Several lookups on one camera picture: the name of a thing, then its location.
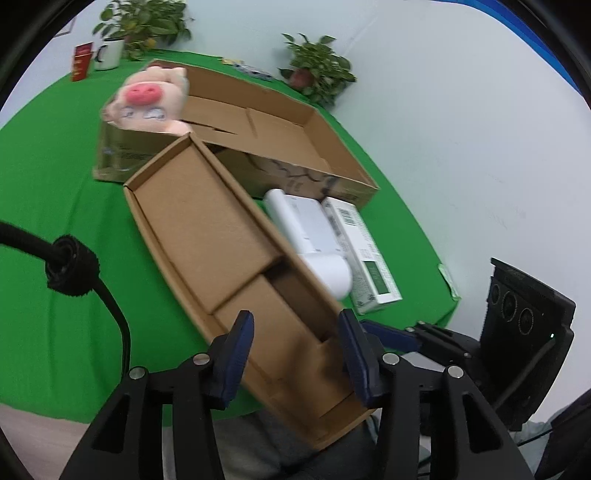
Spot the green table cloth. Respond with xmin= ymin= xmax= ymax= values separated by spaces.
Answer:
xmin=1 ymin=60 xmax=457 ymax=423

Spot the black camera box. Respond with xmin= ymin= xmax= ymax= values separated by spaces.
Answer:
xmin=475 ymin=258 xmax=576 ymax=431

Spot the small brown cardboard tray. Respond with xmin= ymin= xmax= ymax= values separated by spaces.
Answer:
xmin=124 ymin=135 xmax=370 ymax=450

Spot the white plastic device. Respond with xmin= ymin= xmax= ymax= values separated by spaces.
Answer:
xmin=263 ymin=189 xmax=353 ymax=300

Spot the left potted green plant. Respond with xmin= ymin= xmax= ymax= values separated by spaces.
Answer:
xmin=92 ymin=0 xmax=192 ymax=61

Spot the white green carton box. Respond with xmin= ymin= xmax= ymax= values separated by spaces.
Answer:
xmin=322 ymin=197 xmax=403 ymax=315

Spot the potted green plant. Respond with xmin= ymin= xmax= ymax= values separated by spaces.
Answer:
xmin=92 ymin=0 xmax=192 ymax=61
xmin=279 ymin=33 xmax=356 ymax=108

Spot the patterned tissue packet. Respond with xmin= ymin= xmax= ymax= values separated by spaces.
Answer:
xmin=233 ymin=63 xmax=274 ymax=81

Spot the large brown cardboard box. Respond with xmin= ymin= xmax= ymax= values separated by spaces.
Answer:
xmin=93 ymin=59 xmax=379 ymax=208

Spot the right potted green plant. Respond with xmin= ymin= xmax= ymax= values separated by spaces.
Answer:
xmin=279 ymin=33 xmax=356 ymax=108

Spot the yellow paper packet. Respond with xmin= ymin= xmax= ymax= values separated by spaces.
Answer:
xmin=221 ymin=58 xmax=245 ymax=68

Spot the red paper cup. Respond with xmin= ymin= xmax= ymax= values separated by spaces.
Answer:
xmin=71 ymin=42 xmax=93 ymax=82

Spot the pink pig plush toy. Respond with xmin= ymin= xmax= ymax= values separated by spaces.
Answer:
xmin=101 ymin=66 xmax=192 ymax=136

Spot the black cable with velcro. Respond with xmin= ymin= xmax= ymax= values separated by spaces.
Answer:
xmin=0 ymin=221 xmax=133 ymax=377

